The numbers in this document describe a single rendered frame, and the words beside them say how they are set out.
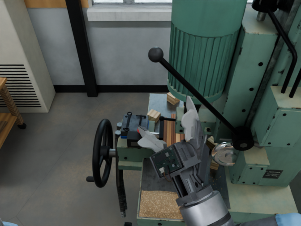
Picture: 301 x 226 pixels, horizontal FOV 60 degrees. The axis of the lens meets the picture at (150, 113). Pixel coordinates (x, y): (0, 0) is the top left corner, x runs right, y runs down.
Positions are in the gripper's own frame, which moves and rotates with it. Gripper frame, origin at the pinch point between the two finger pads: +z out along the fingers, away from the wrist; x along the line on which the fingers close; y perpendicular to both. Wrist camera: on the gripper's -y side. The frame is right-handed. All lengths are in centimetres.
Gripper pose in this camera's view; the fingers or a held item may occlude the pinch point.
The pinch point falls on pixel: (162, 110)
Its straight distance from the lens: 60.1
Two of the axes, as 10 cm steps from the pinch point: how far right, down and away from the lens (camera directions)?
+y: -5.7, 0.5, -8.2
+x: -7.2, 4.6, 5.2
